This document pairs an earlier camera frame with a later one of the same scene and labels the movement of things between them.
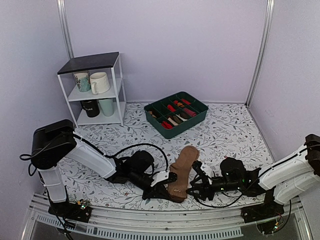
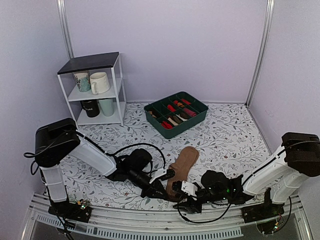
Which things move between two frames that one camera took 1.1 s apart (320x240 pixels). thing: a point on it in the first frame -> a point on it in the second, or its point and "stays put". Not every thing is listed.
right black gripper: [204, 188] -> [189, 207]
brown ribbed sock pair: [177, 189] stays put
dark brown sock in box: [185, 115] stays put
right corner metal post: [270, 6] stays put
